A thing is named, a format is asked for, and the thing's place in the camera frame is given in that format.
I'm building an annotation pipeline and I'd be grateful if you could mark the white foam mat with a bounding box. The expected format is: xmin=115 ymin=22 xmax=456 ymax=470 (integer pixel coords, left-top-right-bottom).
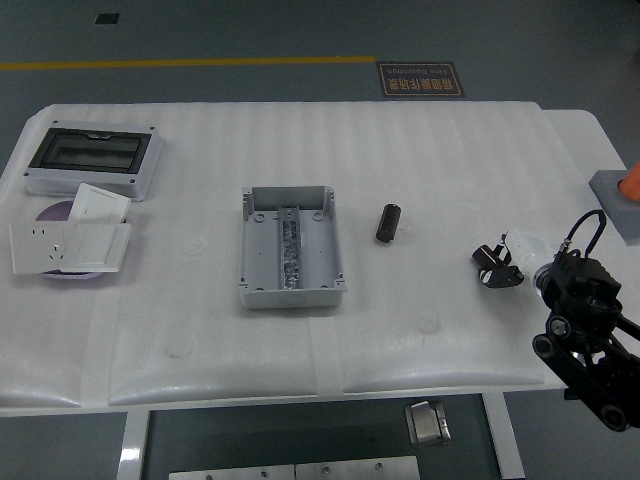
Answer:
xmin=0 ymin=101 xmax=621 ymax=409

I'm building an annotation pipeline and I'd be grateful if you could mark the purple round plate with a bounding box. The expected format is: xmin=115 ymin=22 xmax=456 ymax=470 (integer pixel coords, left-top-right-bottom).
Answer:
xmin=34 ymin=199 xmax=102 ymax=281

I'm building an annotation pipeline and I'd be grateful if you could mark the metal rail in junction box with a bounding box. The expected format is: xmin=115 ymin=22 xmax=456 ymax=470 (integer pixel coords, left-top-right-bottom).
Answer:
xmin=277 ymin=205 xmax=305 ymax=291

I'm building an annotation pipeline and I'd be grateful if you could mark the silver metal bracket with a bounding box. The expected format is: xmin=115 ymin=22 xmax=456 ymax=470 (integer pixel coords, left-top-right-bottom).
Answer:
xmin=403 ymin=399 xmax=452 ymax=447

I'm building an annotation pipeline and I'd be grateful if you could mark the open grey junction box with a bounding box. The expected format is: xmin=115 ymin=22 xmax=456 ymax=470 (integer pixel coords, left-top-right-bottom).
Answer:
xmin=238 ymin=185 xmax=348 ymax=310

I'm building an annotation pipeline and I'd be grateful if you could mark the white table leg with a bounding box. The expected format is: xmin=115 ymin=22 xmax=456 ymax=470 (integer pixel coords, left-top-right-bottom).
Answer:
xmin=117 ymin=409 xmax=151 ymax=480
xmin=482 ymin=392 xmax=526 ymax=480

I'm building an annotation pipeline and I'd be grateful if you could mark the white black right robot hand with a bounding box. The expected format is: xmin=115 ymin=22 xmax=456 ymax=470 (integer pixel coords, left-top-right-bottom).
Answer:
xmin=472 ymin=229 xmax=555 ymax=290

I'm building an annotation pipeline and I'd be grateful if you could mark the orange cone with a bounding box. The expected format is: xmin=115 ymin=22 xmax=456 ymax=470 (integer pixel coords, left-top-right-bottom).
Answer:
xmin=618 ymin=159 xmax=640 ymax=203

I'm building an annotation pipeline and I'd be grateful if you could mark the grey metal plate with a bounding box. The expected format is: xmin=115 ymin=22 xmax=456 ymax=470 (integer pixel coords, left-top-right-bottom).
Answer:
xmin=294 ymin=455 xmax=420 ymax=480
xmin=168 ymin=463 xmax=296 ymax=480

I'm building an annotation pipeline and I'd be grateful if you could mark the white switch panel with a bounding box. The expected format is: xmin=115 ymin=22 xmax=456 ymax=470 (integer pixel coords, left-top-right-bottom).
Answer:
xmin=63 ymin=222 xmax=132 ymax=274
xmin=68 ymin=182 xmax=133 ymax=225

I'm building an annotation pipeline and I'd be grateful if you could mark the grey box with dark window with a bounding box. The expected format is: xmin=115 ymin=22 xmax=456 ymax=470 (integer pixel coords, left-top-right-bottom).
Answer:
xmin=23 ymin=119 xmax=165 ymax=202

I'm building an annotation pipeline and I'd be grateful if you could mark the white wall socket panel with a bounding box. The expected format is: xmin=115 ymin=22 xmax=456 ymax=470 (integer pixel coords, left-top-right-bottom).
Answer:
xmin=8 ymin=222 xmax=77 ymax=275

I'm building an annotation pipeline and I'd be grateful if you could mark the brown floor sign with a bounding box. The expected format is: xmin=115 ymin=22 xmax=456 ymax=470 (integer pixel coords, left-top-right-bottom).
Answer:
xmin=375 ymin=61 xmax=467 ymax=100

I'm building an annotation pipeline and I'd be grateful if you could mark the grey square base block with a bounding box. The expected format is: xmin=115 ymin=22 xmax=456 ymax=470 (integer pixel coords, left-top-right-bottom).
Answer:
xmin=588 ymin=169 xmax=640 ymax=241

